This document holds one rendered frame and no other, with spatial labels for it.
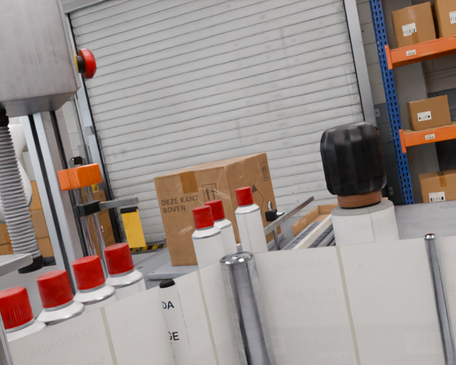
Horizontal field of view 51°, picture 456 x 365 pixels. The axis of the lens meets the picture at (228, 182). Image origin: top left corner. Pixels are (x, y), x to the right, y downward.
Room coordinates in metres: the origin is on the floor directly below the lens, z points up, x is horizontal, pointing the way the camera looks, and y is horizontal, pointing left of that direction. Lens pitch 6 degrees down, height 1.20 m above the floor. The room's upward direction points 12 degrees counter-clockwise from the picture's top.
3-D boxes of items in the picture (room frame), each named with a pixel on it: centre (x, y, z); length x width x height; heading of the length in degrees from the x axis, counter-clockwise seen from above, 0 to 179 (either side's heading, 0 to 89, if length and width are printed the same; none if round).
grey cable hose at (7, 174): (0.62, 0.27, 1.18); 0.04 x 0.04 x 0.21
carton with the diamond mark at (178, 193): (1.46, 0.04, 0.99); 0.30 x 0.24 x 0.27; 152
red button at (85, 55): (0.64, 0.16, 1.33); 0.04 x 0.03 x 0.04; 27
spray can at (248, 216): (0.97, -0.03, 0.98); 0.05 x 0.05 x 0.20
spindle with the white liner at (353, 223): (0.65, -0.17, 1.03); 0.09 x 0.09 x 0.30
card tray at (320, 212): (1.59, -0.36, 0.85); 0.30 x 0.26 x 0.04; 152
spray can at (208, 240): (0.81, 0.05, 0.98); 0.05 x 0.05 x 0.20
